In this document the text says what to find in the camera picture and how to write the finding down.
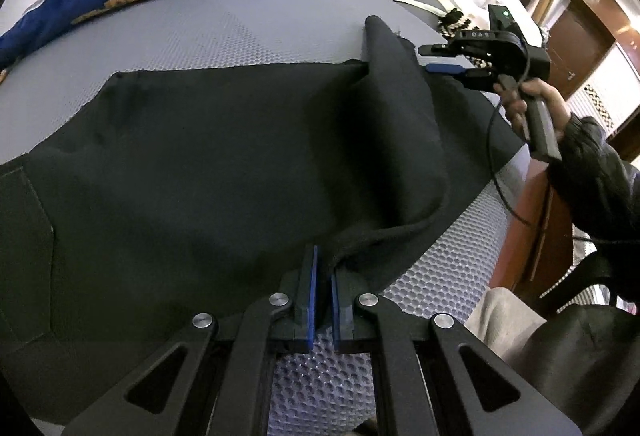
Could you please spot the brown wooden bed frame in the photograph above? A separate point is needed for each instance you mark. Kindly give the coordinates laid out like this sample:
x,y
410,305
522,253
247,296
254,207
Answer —
x,y
535,226

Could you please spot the person's dark jacket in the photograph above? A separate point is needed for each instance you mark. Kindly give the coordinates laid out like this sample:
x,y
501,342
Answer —
x,y
585,366

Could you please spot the person's right hand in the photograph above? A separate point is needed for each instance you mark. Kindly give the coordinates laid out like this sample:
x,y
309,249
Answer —
x,y
552,103

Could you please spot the black pants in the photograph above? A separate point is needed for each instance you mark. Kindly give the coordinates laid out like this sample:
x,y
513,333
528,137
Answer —
x,y
225,176

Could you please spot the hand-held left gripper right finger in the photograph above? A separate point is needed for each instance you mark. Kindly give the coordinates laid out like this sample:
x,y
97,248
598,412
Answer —
x,y
335,306

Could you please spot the person's right forearm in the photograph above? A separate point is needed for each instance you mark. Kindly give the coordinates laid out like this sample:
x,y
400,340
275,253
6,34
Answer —
x,y
595,176

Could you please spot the grey honeycomb mat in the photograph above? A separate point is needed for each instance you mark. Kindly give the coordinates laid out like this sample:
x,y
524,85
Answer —
x,y
200,35

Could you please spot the brown wooden door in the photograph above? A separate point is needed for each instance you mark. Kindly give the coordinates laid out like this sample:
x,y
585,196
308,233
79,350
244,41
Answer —
x,y
595,15

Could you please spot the person's beige trouser leg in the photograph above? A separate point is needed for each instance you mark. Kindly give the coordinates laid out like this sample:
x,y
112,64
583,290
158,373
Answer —
x,y
505,321

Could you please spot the black and white zigzag cloth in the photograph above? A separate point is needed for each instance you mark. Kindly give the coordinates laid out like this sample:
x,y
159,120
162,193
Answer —
x,y
452,18

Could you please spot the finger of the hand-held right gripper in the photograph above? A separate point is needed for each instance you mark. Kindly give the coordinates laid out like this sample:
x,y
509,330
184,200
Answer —
x,y
465,46
445,68

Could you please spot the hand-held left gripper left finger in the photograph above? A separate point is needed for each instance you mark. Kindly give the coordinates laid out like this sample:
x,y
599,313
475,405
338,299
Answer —
x,y
311,301

